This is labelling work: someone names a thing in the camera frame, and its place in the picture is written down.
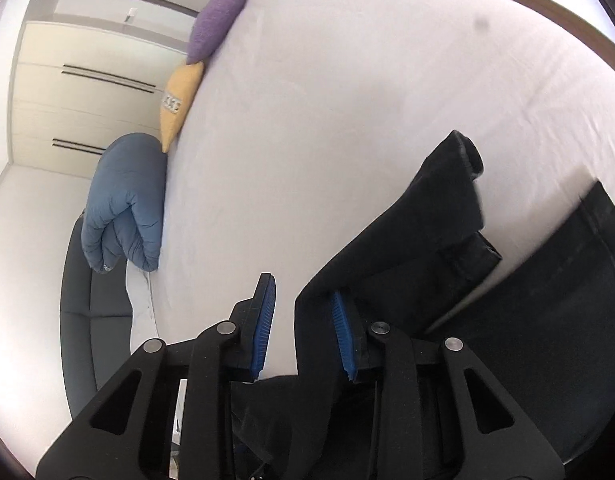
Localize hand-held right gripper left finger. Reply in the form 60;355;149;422
36;272;278;480

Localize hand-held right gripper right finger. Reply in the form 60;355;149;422
330;290;568;480

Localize black denim pants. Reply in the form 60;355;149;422
230;129;615;480

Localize dark grey headboard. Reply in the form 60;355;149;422
60;210;138;418

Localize blue folded comforter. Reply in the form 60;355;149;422
81;132;168;275

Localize white bed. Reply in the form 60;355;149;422
152;0;615;381

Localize yellow pillow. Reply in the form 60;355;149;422
160;60;206;153

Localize cream wardrobe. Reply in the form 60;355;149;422
10;20;188;181

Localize purple pillow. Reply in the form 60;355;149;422
186;0;253;66

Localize dark wardrobe handle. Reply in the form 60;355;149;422
62;64;157;93
52;137;108;156

